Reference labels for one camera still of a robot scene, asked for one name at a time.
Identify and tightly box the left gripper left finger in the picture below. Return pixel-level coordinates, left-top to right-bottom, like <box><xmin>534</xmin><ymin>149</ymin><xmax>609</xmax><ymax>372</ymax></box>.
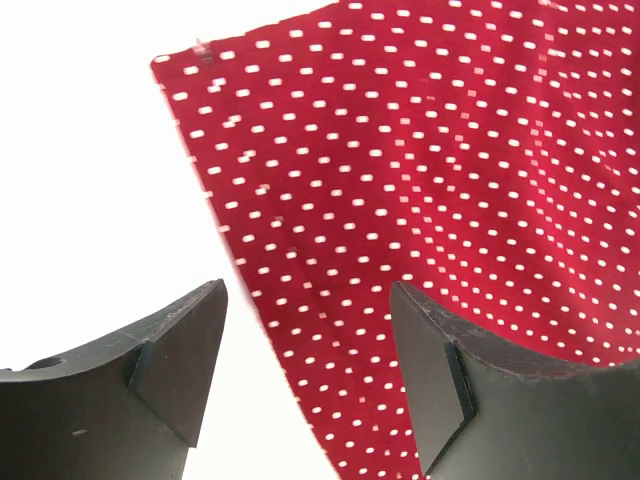
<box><xmin>1</xmin><ymin>280</ymin><xmax>228</xmax><ymax>479</ymax></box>

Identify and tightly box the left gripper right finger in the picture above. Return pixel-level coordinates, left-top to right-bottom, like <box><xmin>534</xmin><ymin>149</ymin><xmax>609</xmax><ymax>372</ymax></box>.
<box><xmin>390</xmin><ymin>282</ymin><xmax>639</xmax><ymax>480</ymax></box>

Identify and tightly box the red polka dot skirt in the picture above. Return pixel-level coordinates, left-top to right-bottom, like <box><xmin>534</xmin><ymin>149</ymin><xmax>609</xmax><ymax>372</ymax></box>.
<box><xmin>151</xmin><ymin>1</ymin><xmax>639</xmax><ymax>479</ymax></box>

